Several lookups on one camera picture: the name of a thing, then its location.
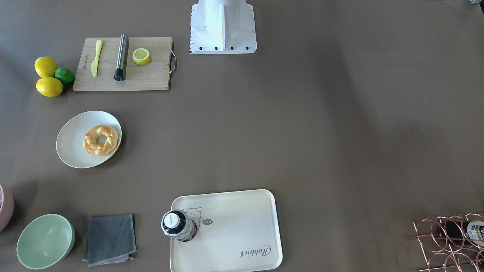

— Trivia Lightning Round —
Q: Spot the green lime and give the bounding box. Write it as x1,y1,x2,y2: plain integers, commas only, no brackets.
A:
54,67,75,86

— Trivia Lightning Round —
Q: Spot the yellow lemon upper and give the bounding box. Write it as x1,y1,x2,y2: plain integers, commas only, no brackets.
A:
34,56,58,79

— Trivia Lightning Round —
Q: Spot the yellow lemon lower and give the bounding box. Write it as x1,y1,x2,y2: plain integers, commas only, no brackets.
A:
36,77,64,97

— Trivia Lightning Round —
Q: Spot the wooden cutting board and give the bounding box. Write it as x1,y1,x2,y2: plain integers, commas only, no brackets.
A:
73,37,177,92

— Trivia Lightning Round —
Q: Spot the yellow lemon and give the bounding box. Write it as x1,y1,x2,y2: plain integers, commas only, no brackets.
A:
36,77,64,97
34,56,58,79

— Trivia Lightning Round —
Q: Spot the half lemon slice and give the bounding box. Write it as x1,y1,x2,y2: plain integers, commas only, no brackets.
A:
132,48,151,65

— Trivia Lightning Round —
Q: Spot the grey folded cloth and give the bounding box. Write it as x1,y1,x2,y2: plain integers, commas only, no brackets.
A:
82,214,137,267

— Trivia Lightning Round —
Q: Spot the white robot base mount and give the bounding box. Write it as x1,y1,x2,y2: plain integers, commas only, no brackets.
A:
189,0,258,54

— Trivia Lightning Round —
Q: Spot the copper wire bottle rack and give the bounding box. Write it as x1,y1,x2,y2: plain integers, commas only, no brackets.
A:
413,212,484,272

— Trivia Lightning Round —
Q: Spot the cream rabbit tray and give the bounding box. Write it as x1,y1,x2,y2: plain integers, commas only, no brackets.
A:
171,189,283,272

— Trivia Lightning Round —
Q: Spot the yellow plastic knife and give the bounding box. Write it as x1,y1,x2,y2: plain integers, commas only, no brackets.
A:
90,39,103,77

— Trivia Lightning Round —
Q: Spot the glazed twisted donut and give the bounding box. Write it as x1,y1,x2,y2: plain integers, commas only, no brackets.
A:
82,125,119,156

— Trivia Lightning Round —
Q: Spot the mint green bowl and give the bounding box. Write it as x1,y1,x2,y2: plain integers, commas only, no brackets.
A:
17,214,75,270

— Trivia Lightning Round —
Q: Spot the white round plate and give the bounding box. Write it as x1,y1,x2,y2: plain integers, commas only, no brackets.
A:
56,110,123,168

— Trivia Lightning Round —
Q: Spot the dark tea bottle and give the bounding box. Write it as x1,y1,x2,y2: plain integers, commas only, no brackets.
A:
160,209,198,242

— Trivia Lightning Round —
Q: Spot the bottle in wire rack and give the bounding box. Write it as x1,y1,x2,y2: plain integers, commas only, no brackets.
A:
439,221,484,248

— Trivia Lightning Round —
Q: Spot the pink ice bowl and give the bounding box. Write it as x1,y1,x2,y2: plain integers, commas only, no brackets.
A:
0,183,14,231

